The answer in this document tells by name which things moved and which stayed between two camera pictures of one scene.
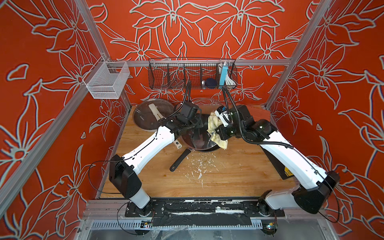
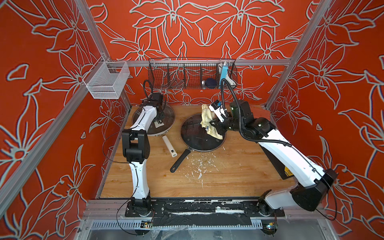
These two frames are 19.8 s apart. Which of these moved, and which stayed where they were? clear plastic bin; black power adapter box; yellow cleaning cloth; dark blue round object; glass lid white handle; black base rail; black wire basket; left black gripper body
Moved: glass lid white handle; left black gripper body; yellow cleaning cloth
Stayed: black power adapter box; clear plastic bin; black base rail; dark blue round object; black wire basket
